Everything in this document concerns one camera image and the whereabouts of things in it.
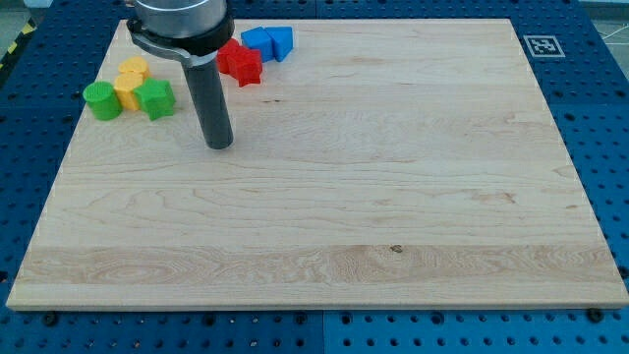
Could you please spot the light wooden board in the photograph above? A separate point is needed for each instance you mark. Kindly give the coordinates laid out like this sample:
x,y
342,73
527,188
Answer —
x,y
393,164

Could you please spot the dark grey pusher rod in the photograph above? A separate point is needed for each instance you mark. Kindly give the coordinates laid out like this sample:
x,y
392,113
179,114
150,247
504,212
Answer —
x,y
208,98

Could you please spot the green star block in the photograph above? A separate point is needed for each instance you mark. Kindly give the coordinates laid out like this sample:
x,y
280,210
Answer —
x,y
156,98

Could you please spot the red round block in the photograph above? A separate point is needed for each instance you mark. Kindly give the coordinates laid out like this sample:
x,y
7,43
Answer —
x,y
228,50

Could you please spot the yellow hexagon block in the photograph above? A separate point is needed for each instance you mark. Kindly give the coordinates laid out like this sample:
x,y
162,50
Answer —
x,y
124,85

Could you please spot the white fiducial marker tag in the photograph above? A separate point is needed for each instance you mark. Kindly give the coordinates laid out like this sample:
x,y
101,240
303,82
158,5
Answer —
x,y
544,46

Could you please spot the red star block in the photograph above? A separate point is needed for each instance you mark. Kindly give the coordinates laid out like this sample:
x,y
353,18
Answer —
x,y
245,66

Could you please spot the yellow black hazard tape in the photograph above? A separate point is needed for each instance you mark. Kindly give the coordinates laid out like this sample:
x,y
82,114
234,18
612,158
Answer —
x,y
18,45

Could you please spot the blue cube block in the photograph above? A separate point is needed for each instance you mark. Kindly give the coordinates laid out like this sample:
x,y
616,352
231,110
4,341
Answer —
x,y
259,39

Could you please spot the green cylinder block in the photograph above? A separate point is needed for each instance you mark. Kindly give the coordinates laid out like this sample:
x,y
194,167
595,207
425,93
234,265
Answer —
x,y
102,100

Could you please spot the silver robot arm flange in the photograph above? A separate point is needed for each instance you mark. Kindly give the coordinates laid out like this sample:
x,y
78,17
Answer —
x,y
188,31

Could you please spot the blue triangle block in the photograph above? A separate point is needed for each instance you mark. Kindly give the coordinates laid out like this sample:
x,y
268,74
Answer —
x,y
281,40

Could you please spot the yellow round block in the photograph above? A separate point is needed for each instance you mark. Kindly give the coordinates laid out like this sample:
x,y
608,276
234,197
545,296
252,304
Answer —
x,y
136,65

